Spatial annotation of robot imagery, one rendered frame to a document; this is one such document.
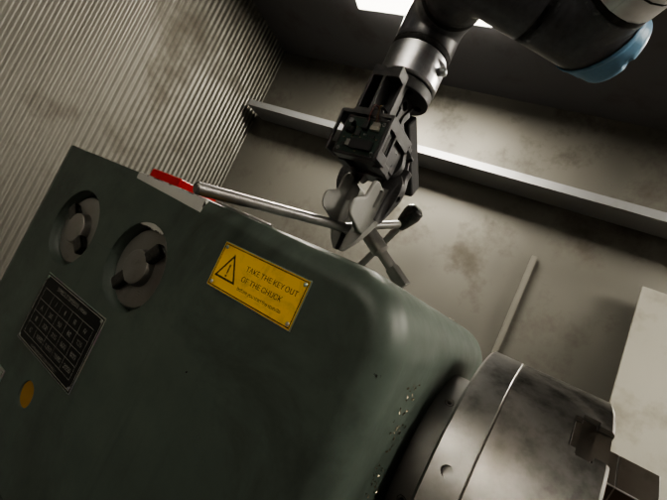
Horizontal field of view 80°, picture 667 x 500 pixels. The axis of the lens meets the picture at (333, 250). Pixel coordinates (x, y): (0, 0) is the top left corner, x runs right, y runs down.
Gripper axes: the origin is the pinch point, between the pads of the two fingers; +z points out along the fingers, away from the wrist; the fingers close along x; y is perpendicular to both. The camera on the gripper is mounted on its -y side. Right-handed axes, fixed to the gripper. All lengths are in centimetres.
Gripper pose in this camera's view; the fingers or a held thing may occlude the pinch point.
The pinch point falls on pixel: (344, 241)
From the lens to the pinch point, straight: 49.2
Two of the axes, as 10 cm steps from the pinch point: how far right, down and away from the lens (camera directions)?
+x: 7.9, 3.2, -5.2
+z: -4.1, 9.1, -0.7
